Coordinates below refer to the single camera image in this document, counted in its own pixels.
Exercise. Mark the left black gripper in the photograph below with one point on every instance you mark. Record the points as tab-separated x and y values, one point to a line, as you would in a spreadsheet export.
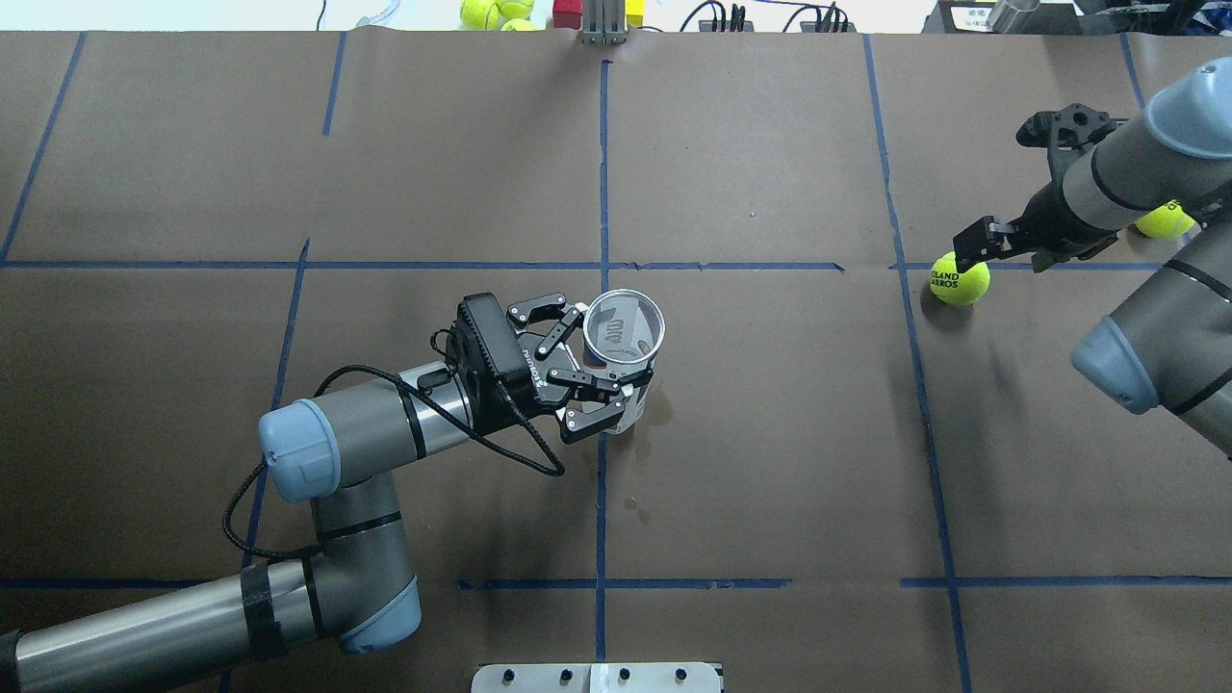
526	378

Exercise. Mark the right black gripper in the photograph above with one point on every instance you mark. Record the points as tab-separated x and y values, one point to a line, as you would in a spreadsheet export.
1045	214

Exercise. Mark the tennis ball with black lettering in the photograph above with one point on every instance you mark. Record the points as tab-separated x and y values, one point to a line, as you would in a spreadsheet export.
958	288

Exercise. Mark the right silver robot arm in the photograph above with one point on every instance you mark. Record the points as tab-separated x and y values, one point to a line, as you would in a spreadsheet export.
1168	344

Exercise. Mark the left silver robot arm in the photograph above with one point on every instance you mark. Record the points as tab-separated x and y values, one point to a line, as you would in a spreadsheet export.
320	517

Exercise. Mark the spare tennis ball on desk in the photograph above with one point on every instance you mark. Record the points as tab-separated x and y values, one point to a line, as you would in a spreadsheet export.
480	15
518	25
516	9

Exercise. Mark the small steel cup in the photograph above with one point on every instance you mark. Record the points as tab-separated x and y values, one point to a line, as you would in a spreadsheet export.
1012	17

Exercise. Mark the black electronics box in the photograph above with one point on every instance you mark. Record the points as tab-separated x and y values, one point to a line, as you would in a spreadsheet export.
725	19
827	19

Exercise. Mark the red cube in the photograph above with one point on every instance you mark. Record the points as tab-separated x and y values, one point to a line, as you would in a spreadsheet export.
567	14

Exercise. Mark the yellow cube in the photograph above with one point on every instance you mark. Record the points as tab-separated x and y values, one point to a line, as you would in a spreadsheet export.
634	12

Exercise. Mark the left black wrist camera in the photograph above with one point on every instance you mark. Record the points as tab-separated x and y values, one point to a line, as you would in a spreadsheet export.
483	342

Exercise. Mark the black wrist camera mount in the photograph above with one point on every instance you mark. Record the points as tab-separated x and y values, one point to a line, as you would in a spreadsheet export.
1066	134

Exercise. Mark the white mounting post with base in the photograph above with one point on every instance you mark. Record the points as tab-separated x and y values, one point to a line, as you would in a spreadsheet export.
684	676

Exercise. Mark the aluminium frame post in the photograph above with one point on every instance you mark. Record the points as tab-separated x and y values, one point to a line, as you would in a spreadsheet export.
603	22

